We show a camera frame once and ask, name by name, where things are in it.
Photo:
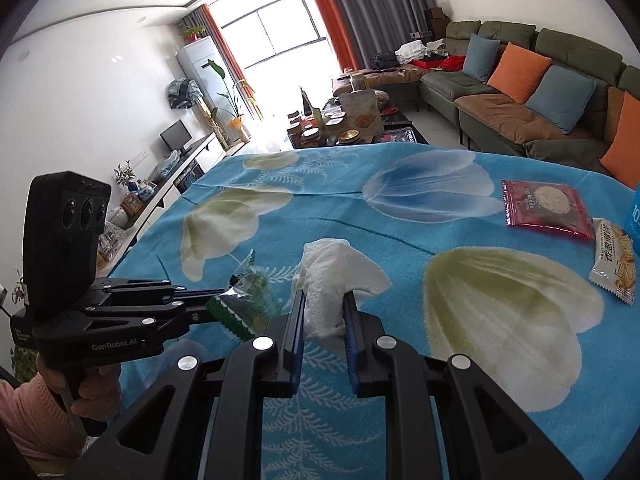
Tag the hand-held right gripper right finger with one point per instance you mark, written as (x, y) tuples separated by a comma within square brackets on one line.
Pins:
[(350, 330)]

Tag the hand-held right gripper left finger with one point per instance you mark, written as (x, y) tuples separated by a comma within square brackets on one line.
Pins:
[(299, 330)]

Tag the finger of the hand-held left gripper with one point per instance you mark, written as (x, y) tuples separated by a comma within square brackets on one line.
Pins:
[(140, 287), (185, 316)]

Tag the green clear snack wrapper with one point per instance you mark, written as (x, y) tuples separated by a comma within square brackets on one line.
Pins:
[(245, 310)]

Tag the white tissue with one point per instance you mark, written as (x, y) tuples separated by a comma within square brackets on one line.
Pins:
[(340, 270)]

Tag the person's left forearm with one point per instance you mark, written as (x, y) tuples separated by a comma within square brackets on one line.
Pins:
[(30, 420)]

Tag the person's left hand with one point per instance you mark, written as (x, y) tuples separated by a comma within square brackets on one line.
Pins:
[(100, 390)]

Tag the clear glass ornament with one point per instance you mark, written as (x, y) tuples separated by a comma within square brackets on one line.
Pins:
[(111, 245)]

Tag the plant in blue vase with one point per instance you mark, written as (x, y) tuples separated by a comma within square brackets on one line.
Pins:
[(125, 177)]

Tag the blue and white ceramic jar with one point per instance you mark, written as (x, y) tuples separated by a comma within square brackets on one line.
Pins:
[(146, 192)]

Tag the clear plastic bag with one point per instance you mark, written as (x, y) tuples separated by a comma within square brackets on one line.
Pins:
[(164, 166)]

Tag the white and black cabinet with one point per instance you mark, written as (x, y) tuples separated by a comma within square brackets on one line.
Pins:
[(200, 157)]

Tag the black monitor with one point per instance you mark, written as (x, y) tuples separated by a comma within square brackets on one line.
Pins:
[(176, 136)]

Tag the standing fan with patterned cover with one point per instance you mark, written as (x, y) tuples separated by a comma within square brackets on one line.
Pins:
[(181, 94)]

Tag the tall leafy potted plant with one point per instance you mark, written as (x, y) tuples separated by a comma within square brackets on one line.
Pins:
[(237, 127)]

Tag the dark coffee table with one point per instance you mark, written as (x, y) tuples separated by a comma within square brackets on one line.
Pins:
[(395, 132)]

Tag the printed paper bag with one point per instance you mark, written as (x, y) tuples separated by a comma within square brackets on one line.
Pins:
[(362, 115)]

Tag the white standing air conditioner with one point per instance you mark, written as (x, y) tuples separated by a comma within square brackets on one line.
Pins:
[(197, 60)]

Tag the black cone ornament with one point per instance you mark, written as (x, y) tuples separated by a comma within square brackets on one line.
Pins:
[(305, 105)]

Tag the red cookie packet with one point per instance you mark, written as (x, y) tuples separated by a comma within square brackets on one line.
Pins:
[(547, 205)]

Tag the small potted plant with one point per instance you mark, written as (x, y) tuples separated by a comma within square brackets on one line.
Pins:
[(192, 34)]

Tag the orange and grey curtain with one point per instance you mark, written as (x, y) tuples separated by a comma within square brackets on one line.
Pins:
[(380, 5), (220, 45)]

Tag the white cracker packet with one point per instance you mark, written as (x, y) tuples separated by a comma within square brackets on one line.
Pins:
[(617, 260)]

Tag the red cloth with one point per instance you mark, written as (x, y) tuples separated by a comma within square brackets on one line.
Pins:
[(447, 63)]

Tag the pile of white clothes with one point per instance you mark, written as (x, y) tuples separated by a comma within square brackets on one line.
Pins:
[(420, 51)]

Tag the window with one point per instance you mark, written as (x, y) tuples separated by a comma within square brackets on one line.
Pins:
[(280, 30)]

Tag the small blue cushion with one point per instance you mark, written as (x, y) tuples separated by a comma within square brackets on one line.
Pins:
[(480, 57)]

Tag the blue cup with white lid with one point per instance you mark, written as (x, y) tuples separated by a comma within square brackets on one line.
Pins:
[(635, 220)]

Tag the orange cushion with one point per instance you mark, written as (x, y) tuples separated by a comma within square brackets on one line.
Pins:
[(517, 72), (625, 140)]

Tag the large blue cushion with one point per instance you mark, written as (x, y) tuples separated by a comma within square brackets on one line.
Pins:
[(560, 100)]

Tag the brown cardboard boxes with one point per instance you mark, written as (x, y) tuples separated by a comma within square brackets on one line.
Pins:
[(437, 21)]

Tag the green sofa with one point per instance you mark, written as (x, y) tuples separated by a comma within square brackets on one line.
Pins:
[(500, 35)]

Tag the picture frame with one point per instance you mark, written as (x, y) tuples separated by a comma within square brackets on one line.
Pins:
[(132, 205)]

